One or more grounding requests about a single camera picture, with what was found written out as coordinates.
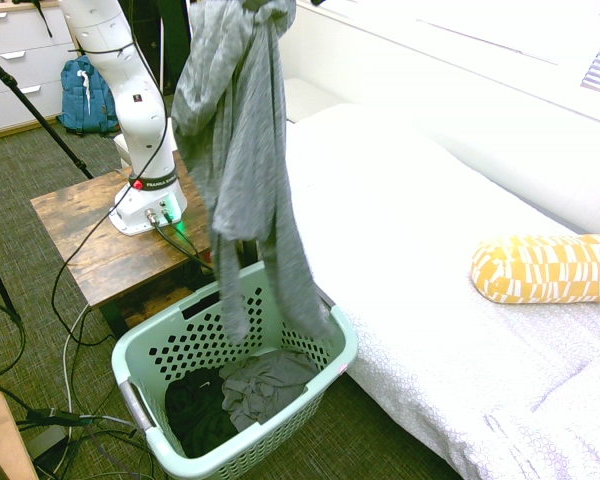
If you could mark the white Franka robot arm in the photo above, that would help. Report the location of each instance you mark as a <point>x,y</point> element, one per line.
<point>135,100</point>

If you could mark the grey power adapter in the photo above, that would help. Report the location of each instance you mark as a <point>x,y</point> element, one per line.
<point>47,442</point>

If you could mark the cream upholstered bed frame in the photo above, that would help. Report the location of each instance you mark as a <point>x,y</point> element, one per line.
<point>480,125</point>

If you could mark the black garment in basket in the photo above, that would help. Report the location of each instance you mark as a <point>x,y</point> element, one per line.
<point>195,410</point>

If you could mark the black camera tripod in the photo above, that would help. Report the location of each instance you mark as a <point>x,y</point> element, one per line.
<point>35,112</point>
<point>0,280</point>

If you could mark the white drawer dresser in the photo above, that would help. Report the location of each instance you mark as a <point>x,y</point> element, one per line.
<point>20,65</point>

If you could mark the blue backpack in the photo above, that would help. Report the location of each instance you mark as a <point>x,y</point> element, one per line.
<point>87,100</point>

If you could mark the plain grey garment in basket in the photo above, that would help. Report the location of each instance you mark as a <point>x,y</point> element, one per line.
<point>265,385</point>

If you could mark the yellow patterned bolster pillow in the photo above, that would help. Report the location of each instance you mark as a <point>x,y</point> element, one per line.
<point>545,270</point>

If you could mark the mint green laundry basket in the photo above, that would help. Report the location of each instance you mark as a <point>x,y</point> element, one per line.
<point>145,350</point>

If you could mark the grey heathered clothes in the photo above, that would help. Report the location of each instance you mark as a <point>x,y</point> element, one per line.
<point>245,125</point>

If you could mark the light wooden desk edge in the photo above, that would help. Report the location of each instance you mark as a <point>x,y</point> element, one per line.
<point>2,430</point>

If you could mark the white mattress with cover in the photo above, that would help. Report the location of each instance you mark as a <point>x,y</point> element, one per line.
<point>430,250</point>

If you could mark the rustic wooden robot table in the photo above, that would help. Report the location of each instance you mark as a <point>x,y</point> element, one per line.
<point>95,240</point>

